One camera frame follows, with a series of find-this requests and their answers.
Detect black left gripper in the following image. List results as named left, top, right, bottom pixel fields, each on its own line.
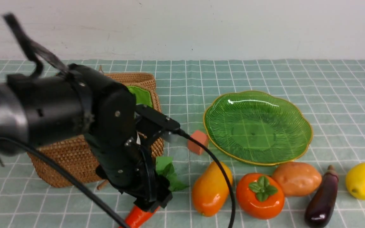
left=84, top=83, right=172, bottom=212

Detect orange carrot green leaves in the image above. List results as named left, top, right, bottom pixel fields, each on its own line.
left=125, top=163, right=188, bottom=228

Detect orange yellow mango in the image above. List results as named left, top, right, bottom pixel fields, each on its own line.
left=191, top=161, right=229, bottom=217

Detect orange persimmon green calyx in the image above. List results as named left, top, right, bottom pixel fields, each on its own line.
left=236, top=173, right=285, bottom=220

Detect brown potato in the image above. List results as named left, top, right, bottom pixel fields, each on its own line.
left=271, top=162, right=322, bottom=197

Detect dark purple eggplant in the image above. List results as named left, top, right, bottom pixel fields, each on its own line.
left=304, top=165, right=339, bottom=228

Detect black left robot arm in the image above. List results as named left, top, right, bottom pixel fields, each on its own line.
left=0, top=64, right=179, bottom=212

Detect green foam cube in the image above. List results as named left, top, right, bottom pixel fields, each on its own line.
left=155, top=156, right=173, bottom=174

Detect orange foam cube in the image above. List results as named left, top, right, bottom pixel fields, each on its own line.
left=188, top=130, right=209, bottom=155

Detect woven wicker basket green lining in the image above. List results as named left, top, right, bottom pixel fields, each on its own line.
left=27, top=85, right=164, bottom=188

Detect woven wicker basket lid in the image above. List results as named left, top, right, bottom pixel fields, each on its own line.
left=98, top=66, right=157, bottom=90

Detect green glass leaf plate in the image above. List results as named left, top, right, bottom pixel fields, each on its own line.
left=203, top=91, right=313, bottom=166

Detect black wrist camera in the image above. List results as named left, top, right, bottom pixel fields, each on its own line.
left=135, top=104, right=181, bottom=143

